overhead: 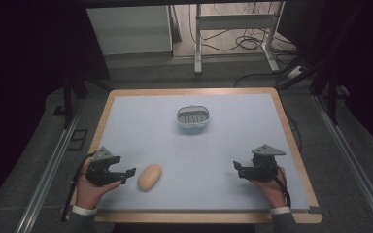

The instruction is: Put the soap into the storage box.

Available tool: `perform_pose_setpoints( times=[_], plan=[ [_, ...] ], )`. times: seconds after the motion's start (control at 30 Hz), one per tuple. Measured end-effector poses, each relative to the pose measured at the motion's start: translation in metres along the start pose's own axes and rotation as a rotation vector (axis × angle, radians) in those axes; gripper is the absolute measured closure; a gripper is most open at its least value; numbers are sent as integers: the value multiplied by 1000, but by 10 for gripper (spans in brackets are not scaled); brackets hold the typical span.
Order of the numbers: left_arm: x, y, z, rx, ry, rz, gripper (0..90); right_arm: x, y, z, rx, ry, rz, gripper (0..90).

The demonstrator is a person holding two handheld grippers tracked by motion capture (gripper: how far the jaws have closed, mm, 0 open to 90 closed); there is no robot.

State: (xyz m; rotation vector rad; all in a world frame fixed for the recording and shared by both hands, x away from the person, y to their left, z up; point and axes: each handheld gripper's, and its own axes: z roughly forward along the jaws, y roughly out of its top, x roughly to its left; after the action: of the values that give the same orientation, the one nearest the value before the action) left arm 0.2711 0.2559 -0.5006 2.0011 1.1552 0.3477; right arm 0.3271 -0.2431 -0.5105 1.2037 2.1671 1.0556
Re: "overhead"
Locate black metal stand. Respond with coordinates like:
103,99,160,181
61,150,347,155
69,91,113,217
51,72,113,130
280,57,343,126

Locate person's right hand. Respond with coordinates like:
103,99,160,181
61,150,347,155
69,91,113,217
250,166,288,210

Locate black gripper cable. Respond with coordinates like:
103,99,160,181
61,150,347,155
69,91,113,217
60,150,97,223
271,165,292,209

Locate white metal desk frame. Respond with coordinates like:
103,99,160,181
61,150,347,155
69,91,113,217
193,1,287,76

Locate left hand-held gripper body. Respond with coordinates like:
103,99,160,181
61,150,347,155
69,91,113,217
85,146,122,188

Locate black floor cables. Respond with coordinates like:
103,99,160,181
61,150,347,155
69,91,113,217
188,2,300,66

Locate light blue table mat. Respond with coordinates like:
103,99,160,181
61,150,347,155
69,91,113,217
95,93,311,212

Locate beige oval soap bar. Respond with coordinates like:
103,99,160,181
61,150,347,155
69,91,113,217
137,163,163,193

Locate white cabinet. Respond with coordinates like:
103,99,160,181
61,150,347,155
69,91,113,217
85,4,174,56

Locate white power strip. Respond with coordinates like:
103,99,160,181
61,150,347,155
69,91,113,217
286,65,306,81

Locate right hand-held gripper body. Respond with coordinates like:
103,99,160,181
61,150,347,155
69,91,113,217
250,144,287,182

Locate aluminium floor rail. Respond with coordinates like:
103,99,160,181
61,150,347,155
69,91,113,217
14,105,83,233
313,94,373,233

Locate black floor socket box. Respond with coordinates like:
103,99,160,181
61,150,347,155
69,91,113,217
66,128,89,152

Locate grey slotted soap dish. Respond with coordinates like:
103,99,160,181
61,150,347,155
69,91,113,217
176,104,211,130

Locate dark curtain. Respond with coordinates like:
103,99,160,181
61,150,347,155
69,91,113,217
0,0,112,217
276,0,373,159

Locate thin black cable beside table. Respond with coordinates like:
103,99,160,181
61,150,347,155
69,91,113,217
284,108,304,153

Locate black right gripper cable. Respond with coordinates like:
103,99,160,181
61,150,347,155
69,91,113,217
271,165,292,209

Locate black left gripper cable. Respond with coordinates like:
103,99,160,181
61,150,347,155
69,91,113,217
60,150,97,223

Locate person's left hand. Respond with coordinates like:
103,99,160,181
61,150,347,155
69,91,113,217
74,161,123,210

